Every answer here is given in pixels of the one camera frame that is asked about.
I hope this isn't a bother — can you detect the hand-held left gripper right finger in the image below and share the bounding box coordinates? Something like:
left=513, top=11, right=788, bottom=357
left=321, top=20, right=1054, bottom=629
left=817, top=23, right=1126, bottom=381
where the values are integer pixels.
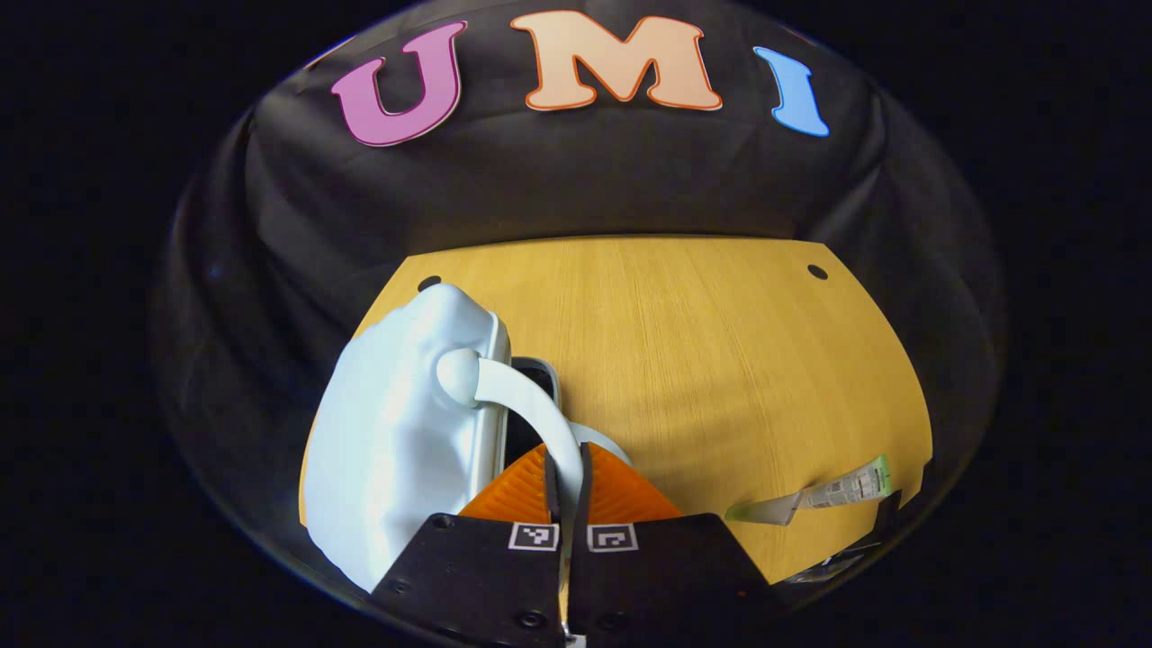
left=567, top=441, right=786, bottom=648

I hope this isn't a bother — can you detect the black backdrop cloth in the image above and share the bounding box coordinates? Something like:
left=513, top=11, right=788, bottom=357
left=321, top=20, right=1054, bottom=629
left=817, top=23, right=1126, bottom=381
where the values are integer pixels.
left=153, top=0, right=1004, bottom=586

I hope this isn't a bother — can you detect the large white green tube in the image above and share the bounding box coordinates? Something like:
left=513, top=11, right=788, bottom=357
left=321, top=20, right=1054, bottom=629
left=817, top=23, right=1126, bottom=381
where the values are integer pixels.
left=724, top=454, right=894, bottom=528

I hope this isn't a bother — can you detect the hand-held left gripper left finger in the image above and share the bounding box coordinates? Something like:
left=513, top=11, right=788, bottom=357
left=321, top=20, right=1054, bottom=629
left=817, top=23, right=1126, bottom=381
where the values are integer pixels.
left=371, top=441, right=570, bottom=648

